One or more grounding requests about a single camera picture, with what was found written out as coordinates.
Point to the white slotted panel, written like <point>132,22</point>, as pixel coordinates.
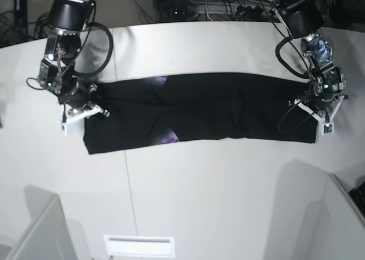
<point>143,247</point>

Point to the grey partition left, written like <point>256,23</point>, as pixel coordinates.
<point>34,226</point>

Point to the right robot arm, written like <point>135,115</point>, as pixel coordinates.
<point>57,74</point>

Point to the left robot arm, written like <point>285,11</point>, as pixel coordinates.
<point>302,20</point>

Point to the black T-shirt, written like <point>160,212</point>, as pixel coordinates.
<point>213,106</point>

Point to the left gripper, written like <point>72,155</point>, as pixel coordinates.
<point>319,103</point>

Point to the black stand post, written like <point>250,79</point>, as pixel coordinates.
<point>21,18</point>

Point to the grey partition right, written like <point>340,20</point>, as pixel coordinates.
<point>333,228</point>

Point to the black keyboard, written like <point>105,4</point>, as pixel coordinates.
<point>358,196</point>

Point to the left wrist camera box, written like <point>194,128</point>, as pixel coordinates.
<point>327,128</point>

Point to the grey partition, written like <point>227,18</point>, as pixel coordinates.
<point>34,226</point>
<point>333,228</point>

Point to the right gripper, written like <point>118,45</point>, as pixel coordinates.
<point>78,96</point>

